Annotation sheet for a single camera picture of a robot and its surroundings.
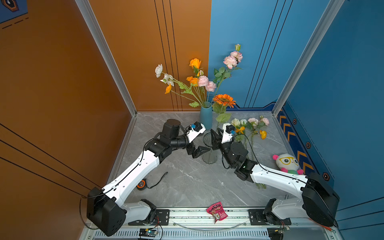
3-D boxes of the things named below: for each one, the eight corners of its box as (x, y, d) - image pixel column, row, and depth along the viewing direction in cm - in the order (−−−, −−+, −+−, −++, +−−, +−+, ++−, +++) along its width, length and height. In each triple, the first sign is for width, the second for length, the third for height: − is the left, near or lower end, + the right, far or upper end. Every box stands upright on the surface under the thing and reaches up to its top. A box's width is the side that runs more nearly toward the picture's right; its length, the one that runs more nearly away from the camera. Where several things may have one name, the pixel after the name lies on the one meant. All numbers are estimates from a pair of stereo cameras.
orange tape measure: (137, 190, 84) (135, 188, 81) (140, 181, 87) (138, 179, 84) (146, 190, 84) (144, 188, 81) (147, 181, 87) (146, 179, 84)
